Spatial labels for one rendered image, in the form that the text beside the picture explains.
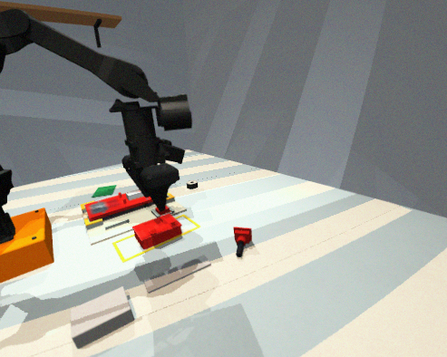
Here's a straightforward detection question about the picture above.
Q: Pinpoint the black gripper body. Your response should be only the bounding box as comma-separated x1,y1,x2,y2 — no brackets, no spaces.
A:
121,132,180,188

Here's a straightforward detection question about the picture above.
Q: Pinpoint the green flat diamond-shaped patch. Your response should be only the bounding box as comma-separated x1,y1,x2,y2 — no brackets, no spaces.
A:
92,185,116,198

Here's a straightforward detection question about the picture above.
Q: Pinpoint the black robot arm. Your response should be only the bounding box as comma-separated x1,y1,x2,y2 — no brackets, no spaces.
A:
0,9,192,245

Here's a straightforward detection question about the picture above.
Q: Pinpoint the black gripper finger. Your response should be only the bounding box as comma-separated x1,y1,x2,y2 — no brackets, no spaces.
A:
143,181,176,212
126,169,150,198

